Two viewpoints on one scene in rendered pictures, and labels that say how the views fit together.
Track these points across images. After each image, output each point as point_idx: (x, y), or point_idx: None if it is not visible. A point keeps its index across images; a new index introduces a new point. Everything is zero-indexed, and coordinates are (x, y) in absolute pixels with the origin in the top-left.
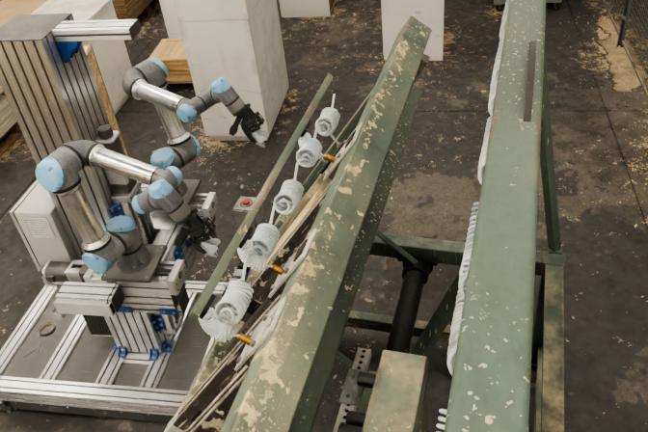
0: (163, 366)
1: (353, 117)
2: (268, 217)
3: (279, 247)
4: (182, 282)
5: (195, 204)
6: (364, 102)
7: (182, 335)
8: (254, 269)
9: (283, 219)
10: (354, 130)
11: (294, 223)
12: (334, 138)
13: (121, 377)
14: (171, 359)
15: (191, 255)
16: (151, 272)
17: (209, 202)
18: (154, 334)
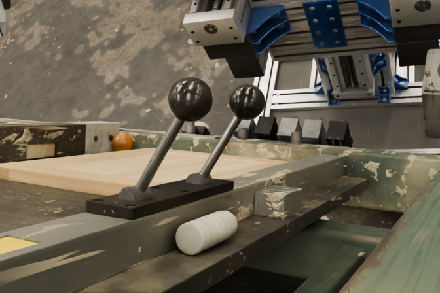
0: (304, 106)
1: (393, 237)
2: None
3: (219, 165)
4: (217, 41)
5: None
6: (377, 270)
7: (367, 110)
8: (240, 142)
9: (416, 167)
10: (62, 230)
11: (217, 173)
12: (150, 159)
13: (293, 67)
14: (322, 111)
15: (375, 40)
16: None
17: None
18: (319, 70)
